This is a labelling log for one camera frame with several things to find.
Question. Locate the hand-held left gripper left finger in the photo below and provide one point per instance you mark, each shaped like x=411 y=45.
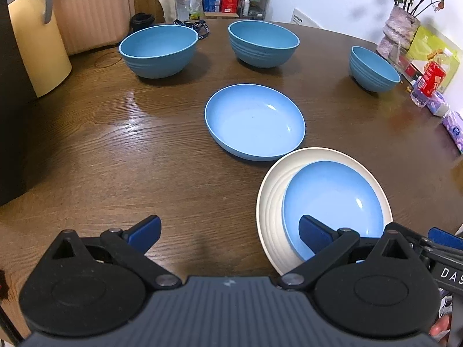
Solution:
x=144 y=233

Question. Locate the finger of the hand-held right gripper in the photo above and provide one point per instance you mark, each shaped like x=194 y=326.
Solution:
x=416 y=240
x=445 y=238

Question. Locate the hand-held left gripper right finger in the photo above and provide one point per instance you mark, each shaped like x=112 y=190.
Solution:
x=314 y=235

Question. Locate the blue plate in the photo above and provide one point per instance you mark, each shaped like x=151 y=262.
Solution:
x=332 y=195
x=253 y=119

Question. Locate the cream plate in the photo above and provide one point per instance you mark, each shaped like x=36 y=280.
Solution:
x=271 y=206

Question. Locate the small blue bowl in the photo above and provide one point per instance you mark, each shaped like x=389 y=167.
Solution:
x=372 y=72

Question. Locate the large blue bowl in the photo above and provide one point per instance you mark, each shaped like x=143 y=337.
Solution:
x=159 y=54
x=264 y=36

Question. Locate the person's right hand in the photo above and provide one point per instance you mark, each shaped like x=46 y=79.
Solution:
x=441 y=326

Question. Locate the red label water bottle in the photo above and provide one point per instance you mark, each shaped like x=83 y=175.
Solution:
x=430 y=77

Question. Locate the clear drinking glass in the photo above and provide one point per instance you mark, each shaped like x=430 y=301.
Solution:
x=399 y=58

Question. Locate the yellow green bag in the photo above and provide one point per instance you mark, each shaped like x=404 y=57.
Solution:
x=430 y=39

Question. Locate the black paper bag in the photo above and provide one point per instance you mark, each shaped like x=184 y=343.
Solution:
x=14 y=79

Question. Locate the black cup sleeve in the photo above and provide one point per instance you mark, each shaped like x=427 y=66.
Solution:
x=143 y=21

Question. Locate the white sign board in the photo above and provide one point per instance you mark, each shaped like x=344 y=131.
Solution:
x=305 y=18

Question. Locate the pink suitcase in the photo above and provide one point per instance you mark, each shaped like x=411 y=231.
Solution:
x=90 y=14

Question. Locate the cardboard box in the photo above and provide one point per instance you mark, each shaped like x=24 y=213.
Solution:
x=220 y=15

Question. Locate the white bottle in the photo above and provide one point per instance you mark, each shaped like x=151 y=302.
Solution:
x=246 y=7

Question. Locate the blue box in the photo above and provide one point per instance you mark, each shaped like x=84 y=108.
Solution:
x=211 y=1

